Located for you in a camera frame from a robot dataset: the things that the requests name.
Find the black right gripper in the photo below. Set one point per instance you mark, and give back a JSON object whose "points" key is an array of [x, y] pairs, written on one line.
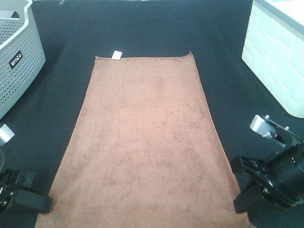
{"points": [[281, 179]]}

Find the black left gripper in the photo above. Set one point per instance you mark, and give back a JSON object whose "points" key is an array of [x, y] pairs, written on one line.
{"points": [[20, 199]]}

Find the brown microfiber towel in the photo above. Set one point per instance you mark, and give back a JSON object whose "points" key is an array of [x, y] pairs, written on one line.
{"points": [[144, 153]]}

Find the grey perforated plastic basket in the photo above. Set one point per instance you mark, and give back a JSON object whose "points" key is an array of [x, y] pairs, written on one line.
{"points": [[21, 52]]}

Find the pale green plastic bin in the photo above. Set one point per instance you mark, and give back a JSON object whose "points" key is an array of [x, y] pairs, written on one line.
{"points": [[274, 50]]}

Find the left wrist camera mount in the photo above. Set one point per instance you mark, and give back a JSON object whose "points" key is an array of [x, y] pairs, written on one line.
{"points": [[5, 134]]}

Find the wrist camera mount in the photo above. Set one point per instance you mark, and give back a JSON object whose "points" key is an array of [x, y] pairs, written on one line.
{"points": [[271, 130], [5, 134]]}

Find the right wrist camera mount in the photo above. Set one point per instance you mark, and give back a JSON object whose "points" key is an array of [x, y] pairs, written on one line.
{"points": [[271, 130]]}

